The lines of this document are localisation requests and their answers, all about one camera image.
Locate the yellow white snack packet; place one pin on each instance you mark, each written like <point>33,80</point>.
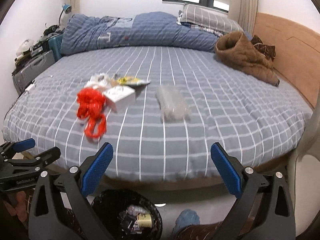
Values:
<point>132,81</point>

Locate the white charger adapter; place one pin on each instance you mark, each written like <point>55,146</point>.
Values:
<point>32,85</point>

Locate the white earphone box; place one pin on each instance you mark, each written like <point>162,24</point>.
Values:
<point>120,97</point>

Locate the black lined trash bin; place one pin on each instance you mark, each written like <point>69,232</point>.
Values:
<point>110,203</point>

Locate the person's left hand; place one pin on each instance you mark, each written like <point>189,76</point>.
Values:
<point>17,205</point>

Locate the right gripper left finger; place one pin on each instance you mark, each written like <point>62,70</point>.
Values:
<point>48,216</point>

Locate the wooden headboard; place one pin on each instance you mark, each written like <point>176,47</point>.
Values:
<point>297,52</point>

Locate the blue desk lamp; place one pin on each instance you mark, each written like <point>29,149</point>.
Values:
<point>66,9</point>

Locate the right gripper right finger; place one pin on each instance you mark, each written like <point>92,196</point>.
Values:
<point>275,216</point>

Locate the brown cookie box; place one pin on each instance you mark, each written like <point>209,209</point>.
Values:
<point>128,219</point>

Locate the wooden bed frame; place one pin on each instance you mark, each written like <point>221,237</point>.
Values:
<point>277,163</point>

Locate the clear bubble wrap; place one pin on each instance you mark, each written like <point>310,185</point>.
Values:
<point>172,104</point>

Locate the red plastic bag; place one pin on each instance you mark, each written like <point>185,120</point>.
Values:
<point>91,105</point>

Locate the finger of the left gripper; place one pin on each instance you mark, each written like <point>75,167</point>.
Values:
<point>9,149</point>
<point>40,162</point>

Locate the grey checked pillow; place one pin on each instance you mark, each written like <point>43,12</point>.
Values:
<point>193,14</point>

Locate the grey suitcase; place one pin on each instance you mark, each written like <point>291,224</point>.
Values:
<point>25,75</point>

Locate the beige curtain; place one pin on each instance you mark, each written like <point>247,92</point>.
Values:
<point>244,13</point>

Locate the blue fluffy slipper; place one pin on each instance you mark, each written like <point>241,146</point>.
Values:
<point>186,218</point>

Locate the brown fleece jacket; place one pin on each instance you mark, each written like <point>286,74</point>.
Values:
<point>251,57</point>

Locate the blue quilted duvet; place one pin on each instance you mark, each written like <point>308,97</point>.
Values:
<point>87,33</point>

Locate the yellow lidded pudding cup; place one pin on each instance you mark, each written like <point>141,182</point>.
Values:
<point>144,220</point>

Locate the grey checked bed sheet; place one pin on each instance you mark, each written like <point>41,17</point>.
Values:
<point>189,102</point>

